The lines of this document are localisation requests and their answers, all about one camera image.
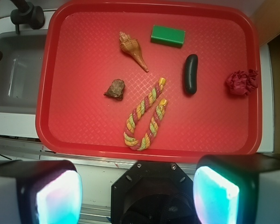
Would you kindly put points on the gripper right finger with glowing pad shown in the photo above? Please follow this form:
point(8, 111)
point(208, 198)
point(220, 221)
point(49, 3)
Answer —
point(237, 189)

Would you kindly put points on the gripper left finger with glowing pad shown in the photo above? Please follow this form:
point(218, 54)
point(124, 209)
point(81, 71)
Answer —
point(39, 192)

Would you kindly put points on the crumpled red paper ball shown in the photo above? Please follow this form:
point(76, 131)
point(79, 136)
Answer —
point(243, 83)

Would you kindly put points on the grey sink basin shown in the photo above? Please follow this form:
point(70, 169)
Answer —
point(20, 70)

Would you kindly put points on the dark green cucumber-shaped object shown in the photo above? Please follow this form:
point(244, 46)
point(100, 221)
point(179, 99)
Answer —
point(190, 74)

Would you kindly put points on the brown rough rock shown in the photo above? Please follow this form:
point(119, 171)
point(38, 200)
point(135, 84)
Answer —
point(116, 89)

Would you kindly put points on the red plastic tray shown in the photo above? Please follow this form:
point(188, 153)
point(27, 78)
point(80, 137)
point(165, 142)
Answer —
point(82, 57)

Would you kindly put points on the green rectangular block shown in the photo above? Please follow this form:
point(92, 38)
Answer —
point(168, 36)

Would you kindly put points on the brown spiral seashell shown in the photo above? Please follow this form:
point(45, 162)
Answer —
point(132, 47)

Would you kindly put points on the black sink faucet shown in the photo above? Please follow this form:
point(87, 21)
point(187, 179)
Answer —
point(26, 13)

